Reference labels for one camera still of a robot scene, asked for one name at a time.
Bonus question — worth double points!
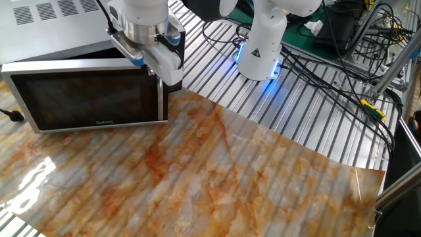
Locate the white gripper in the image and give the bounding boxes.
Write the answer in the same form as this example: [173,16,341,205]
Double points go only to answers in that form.
[143,41,185,88]

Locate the black glass microwave door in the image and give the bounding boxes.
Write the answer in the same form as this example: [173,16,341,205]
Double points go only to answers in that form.
[1,57,170,134]

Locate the silver microwave oven body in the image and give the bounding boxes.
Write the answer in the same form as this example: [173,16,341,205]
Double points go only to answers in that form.
[0,0,187,95]

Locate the orange marble pattern mat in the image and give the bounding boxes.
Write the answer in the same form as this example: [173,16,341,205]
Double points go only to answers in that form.
[0,80,386,237]

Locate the black power plug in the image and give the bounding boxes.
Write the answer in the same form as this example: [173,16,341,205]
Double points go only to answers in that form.
[0,107,26,123]

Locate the green mat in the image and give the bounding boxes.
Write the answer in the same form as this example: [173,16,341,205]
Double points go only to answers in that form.
[226,5,350,62]

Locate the crumpled white tissue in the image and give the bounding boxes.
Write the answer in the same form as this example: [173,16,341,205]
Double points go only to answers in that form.
[303,19,325,38]

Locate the black box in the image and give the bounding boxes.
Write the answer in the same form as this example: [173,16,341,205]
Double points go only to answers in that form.
[311,2,360,55]

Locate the grey metal pole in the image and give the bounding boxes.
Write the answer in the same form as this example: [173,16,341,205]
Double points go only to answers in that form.
[344,0,384,59]

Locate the slanted aluminium profile bar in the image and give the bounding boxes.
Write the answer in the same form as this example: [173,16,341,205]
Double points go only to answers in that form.
[370,35,421,97]

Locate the black side panel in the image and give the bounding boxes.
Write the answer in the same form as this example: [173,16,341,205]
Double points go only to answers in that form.
[374,118,421,237]

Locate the silver wrist bracket blue caps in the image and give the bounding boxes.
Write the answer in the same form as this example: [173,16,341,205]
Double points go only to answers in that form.
[110,18,183,67]

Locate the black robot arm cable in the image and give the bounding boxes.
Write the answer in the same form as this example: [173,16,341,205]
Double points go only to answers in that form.
[95,0,118,36]

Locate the black floor cable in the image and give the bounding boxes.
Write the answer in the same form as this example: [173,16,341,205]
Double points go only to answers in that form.
[278,44,396,161]

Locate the yellow green handle screwdriver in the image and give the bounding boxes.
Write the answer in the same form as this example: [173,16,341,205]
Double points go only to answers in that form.
[332,80,387,123]

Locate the aluminium profile rail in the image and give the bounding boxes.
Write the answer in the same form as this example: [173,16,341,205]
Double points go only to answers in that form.
[374,170,421,212]

